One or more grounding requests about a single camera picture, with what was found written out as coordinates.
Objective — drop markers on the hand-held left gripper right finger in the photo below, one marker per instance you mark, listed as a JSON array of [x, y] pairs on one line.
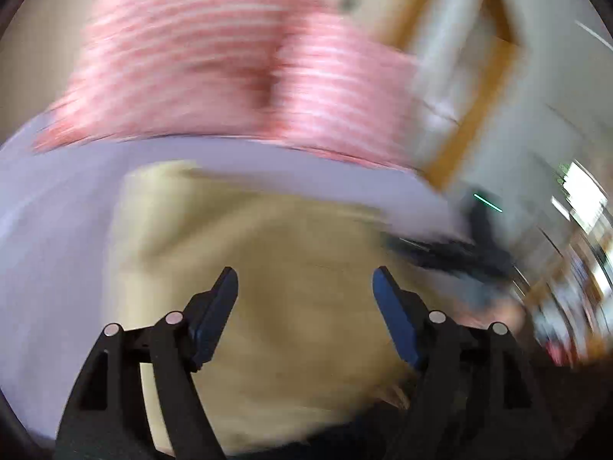
[[397, 318]]

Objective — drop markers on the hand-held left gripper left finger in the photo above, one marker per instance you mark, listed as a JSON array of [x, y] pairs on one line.
[[216, 316]]

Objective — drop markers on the beige pants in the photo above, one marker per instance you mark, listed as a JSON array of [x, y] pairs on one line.
[[292, 297]]

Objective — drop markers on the lavender bed sheet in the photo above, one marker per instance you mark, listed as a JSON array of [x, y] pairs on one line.
[[52, 230]]

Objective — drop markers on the pink striped blanket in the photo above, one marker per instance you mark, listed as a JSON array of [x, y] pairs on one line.
[[215, 67]]

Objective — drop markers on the wooden door frame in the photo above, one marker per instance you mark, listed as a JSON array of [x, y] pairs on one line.
[[471, 91]]

